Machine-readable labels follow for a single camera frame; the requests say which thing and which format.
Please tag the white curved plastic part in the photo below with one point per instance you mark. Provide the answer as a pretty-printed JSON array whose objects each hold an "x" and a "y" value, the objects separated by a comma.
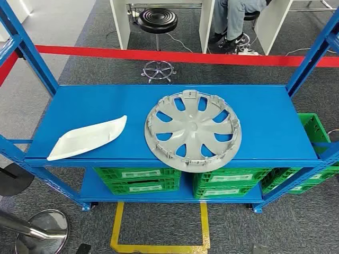
[{"x": 84, "y": 138}]

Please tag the black round stool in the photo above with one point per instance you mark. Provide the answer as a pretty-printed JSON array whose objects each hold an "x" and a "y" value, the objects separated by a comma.
[
  {"x": 251, "y": 15},
  {"x": 157, "y": 20}
]

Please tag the person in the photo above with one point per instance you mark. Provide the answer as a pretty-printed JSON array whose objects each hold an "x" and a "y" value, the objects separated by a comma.
[{"x": 235, "y": 17}]

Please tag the green plastic crate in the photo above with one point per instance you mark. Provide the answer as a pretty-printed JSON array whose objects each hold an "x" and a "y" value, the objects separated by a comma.
[
  {"x": 315, "y": 131},
  {"x": 230, "y": 177},
  {"x": 297, "y": 189},
  {"x": 222, "y": 192},
  {"x": 143, "y": 188},
  {"x": 137, "y": 173}
]

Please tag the red barrier belt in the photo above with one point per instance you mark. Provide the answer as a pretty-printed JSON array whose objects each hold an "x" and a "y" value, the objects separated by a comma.
[
  {"x": 185, "y": 57},
  {"x": 7, "y": 68}
]

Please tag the grey plastic wheel cover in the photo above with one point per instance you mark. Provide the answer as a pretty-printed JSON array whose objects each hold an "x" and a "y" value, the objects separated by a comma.
[{"x": 193, "y": 128}]

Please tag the white power strip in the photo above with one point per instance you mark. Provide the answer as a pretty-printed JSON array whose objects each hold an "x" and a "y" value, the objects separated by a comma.
[{"x": 248, "y": 52}]

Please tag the blue metal shelf rack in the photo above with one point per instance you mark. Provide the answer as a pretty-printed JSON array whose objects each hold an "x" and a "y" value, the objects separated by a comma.
[{"x": 269, "y": 122}]

